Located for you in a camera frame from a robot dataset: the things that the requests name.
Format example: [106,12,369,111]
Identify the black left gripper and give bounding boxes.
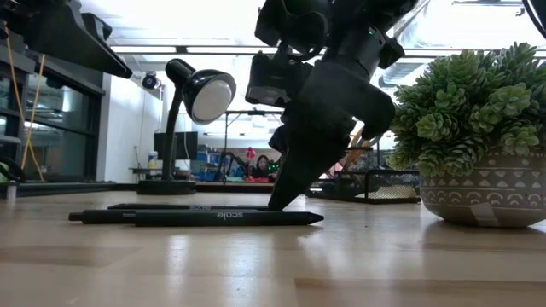
[0,0,133,80]

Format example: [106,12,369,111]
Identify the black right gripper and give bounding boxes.
[268,57,396,211]

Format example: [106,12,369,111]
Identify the yellow-handled scissors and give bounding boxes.
[342,122,384,171]

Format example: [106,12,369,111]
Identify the black ballpoint pen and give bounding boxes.
[134,210,325,228]
[67,210,138,225]
[107,202,274,211]

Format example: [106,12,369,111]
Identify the black mesh desk organizer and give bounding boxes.
[305,147,421,205]

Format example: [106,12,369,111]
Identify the person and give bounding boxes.
[250,154,273,179]

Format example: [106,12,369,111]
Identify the blue storage bins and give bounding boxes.
[196,152,227,171]

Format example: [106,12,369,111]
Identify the cluttered workbench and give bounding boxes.
[130,164,274,184]

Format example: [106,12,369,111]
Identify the black desk lamp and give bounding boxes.
[136,58,238,196]

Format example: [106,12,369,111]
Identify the black computer monitor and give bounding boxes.
[154,130,200,162]

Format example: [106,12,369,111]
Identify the green succulent in patterned pot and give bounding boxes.
[375,41,546,229]

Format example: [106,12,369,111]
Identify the grey tape strip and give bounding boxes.
[468,202,500,227]

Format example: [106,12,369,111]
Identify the black round wall camera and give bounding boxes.
[141,71,160,91]

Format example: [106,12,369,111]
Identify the black metal frame stand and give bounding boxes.
[224,109,283,184]

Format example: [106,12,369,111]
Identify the yellow cable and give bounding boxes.
[3,27,51,184]

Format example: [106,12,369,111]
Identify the black aluminium table frame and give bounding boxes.
[16,181,276,197]

